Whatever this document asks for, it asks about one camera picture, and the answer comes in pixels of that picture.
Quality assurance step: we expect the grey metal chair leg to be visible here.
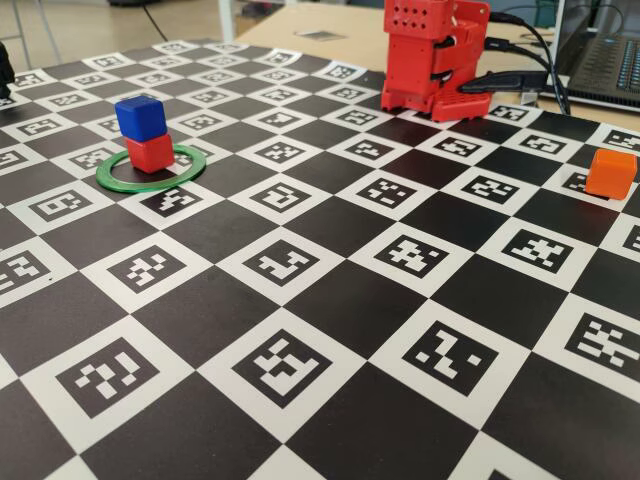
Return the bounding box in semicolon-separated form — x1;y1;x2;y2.
9;0;32;71
37;0;62;65

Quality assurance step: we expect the orange cube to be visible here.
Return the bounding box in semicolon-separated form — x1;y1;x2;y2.
584;148;639;201

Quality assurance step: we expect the red cube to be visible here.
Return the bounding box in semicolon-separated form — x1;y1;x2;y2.
123;133;176;175

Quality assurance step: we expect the dark laptop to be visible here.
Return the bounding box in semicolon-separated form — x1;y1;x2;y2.
542;0;640;111

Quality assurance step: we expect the black stand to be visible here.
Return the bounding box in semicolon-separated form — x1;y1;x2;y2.
0;42;16;99

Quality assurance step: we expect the thin black floor cable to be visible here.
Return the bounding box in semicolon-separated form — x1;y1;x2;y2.
142;4;171;42

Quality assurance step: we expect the green ring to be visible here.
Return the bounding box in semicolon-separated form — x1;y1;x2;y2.
94;143;209;195

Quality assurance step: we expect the white table leg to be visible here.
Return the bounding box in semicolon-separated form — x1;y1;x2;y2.
217;0;237;44

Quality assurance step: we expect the blue cube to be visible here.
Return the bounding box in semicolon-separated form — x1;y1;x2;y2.
114;94;168;143

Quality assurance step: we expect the black white marker checkerboard mat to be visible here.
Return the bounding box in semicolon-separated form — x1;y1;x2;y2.
0;39;640;480

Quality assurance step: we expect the dark printed paper sheet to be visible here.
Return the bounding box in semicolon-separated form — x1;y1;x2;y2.
294;29;350;42

